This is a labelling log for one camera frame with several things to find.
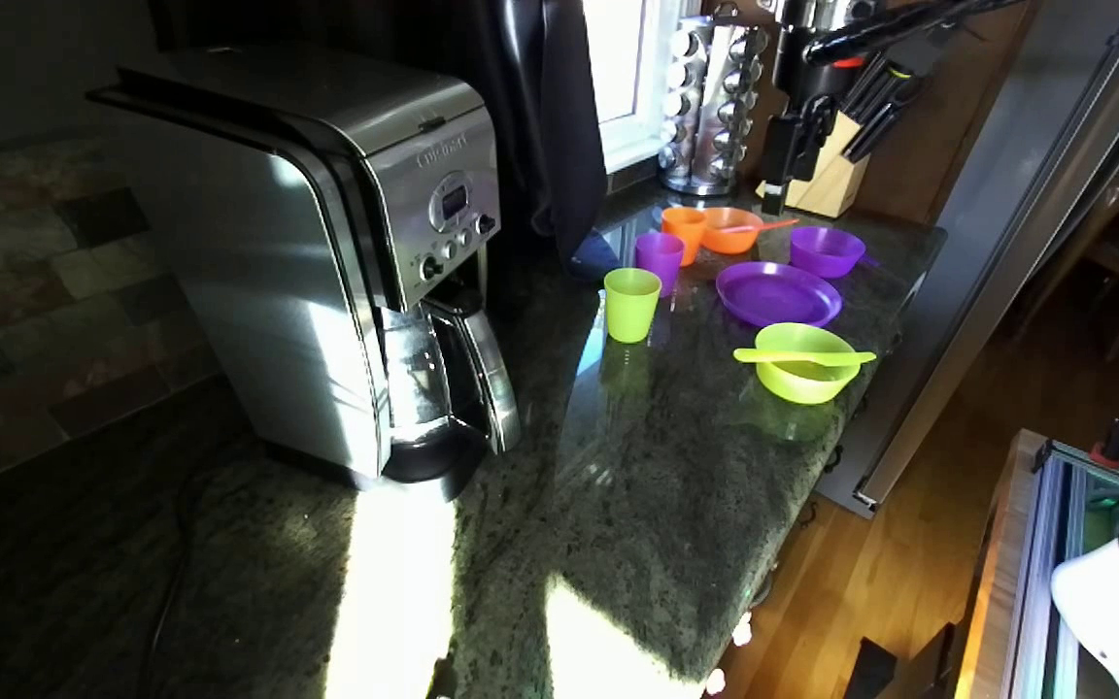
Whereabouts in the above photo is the purple plastic plate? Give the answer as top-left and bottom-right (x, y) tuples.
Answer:
(713, 258), (847, 332)

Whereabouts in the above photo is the stainless steel refrigerator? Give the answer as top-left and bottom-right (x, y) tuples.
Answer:
(816, 0), (1119, 519)

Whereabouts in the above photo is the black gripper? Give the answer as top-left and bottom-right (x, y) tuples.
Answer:
(754, 49), (854, 213)

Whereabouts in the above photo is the green plastic spoon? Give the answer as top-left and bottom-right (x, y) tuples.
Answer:
(730, 343), (879, 369)

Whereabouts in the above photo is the white window frame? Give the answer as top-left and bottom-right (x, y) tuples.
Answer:
(581, 0), (697, 179)

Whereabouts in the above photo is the purple plastic bowl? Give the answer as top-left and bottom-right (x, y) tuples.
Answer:
(787, 222), (871, 284)

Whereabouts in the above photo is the stainless steel coffee maker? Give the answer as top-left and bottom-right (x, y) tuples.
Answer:
(85, 42), (526, 491)

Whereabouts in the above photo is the purple plastic cup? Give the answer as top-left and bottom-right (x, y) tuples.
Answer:
(629, 231), (687, 301)

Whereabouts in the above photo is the green plastic cup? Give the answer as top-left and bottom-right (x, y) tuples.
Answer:
(603, 266), (665, 348)

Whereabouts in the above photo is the black handled knife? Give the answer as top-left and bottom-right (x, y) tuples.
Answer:
(838, 61), (904, 141)
(847, 83), (928, 169)

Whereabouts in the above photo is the chrome spice rack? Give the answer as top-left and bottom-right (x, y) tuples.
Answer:
(656, 11), (783, 204)

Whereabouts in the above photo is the glass tank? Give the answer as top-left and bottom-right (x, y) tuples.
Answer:
(952, 427), (1119, 699)

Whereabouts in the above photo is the green plastic bowl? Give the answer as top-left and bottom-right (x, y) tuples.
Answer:
(750, 319), (867, 409)

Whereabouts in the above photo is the glass coffee carafe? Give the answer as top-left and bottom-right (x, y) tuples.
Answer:
(380, 294), (526, 484)

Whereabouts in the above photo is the wooden knife block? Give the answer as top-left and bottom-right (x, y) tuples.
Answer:
(787, 108), (871, 222)

